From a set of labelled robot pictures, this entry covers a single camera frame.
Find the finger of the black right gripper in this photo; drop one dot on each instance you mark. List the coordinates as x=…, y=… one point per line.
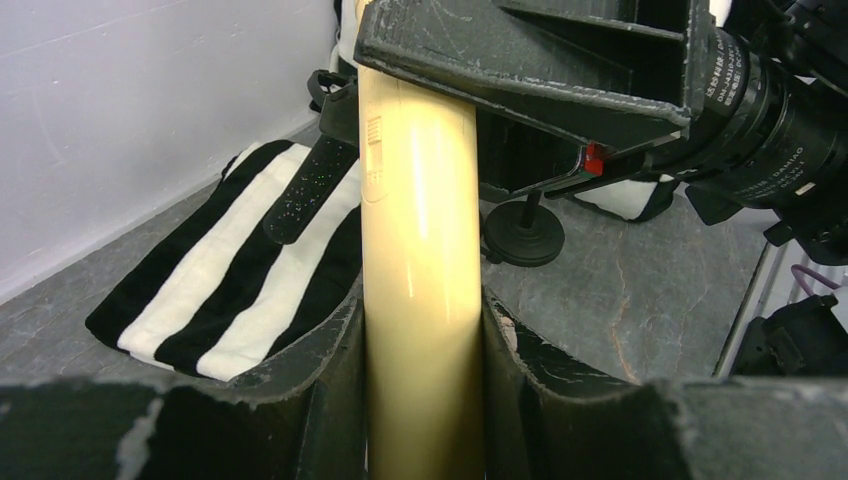
x=469, y=50

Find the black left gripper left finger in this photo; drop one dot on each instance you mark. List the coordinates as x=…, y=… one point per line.
x=298, y=415

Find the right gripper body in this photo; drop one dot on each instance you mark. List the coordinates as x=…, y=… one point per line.
x=637, y=69

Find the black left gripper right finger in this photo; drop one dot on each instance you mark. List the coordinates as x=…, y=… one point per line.
x=548, y=415

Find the round base mic stand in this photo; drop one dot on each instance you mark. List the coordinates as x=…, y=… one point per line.
x=524, y=234

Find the cream beige microphone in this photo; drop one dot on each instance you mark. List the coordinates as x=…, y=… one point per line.
x=421, y=281

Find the black glitter microphone silver head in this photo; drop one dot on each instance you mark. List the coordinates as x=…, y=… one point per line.
x=320, y=173

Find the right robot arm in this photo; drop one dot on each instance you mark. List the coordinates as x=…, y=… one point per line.
x=772, y=135

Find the black white checkered pillow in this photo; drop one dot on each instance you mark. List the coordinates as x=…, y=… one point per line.
x=633, y=201

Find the tripod shock mount mic stand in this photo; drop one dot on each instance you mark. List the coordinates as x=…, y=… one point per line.
x=336, y=97

